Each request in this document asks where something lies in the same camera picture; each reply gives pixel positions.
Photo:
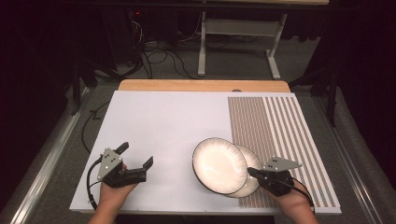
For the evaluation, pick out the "dark curtain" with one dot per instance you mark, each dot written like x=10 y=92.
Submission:
x=370 y=77
x=28 y=77

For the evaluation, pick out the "white table board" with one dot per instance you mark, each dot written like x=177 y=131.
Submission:
x=168 y=124

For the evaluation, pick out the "black stand leg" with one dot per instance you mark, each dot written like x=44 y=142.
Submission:
x=76 y=90
x=332 y=93

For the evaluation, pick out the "aluminium floor rail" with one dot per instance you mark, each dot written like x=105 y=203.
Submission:
x=351 y=161
x=49 y=155

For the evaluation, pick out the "white plate with dark rim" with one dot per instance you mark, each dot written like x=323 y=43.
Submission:
x=253 y=161
x=218 y=165

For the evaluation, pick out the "white metal stand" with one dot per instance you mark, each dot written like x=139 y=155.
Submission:
x=239 y=28

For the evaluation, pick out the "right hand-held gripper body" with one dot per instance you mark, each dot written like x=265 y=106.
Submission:
x=278 y=182

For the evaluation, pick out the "brown white striped placemat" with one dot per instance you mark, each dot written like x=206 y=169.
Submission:
x=280 y=130

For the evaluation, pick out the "wooden table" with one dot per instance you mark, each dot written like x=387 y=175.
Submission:
x=186 y=85

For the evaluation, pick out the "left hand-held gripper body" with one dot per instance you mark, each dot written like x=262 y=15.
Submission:
x=109 y=168

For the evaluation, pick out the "person's right hand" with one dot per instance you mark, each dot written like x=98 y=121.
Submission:
x=294 y=200

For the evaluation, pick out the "person's left hand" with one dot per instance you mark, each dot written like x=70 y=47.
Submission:
x=113 y=194

